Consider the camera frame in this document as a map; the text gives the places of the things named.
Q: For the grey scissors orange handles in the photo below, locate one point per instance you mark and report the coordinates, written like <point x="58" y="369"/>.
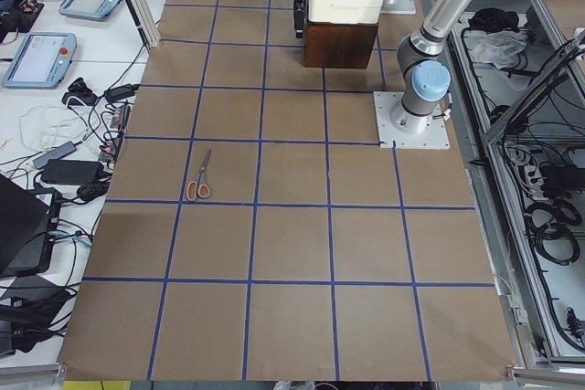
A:
<point x="198" y="188"/>

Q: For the dark wooden drawer cabinet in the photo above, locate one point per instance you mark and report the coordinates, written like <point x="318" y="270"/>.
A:
<point x="338" y="46"/>

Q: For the white crumpled cloth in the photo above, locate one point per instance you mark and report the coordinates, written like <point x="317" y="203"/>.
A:
<point x="500" y="49"/>

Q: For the lower blue teach pendant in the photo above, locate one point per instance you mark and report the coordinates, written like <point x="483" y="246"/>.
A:
<point x="41" y="62"/>

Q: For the black power adapter brick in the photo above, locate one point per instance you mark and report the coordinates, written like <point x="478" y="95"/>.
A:
<point x="71" y="172"/>

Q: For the black laptop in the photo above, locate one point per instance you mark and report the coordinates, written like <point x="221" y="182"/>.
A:
<point x="28" y="219"/>

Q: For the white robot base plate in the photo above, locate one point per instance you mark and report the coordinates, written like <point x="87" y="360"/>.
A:
<point x="399" y="129"/>

